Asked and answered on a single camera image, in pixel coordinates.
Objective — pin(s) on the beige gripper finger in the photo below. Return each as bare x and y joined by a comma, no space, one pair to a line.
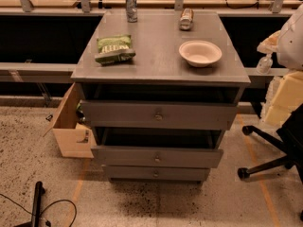
269,45

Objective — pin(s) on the upright silver can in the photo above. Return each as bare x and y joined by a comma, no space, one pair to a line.
131,10

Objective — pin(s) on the cardboard box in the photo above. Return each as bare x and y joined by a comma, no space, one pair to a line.
74,139

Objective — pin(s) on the lying redbull can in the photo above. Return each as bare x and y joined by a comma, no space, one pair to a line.
186,19

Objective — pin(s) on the black stand base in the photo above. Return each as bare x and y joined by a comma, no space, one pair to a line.
36,207

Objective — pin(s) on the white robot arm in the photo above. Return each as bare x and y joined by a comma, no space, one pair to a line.
287,43

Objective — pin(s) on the black office chair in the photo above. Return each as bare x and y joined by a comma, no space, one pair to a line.
290,142

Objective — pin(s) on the white paper bowl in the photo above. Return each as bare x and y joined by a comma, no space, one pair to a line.
200,53

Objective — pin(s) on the grey drawer cabinet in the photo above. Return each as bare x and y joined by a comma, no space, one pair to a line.
155,117

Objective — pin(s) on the clear sanitizer bottle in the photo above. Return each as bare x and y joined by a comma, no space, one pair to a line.
265,64

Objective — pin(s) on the green chip bag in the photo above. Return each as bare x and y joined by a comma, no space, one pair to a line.
114,49

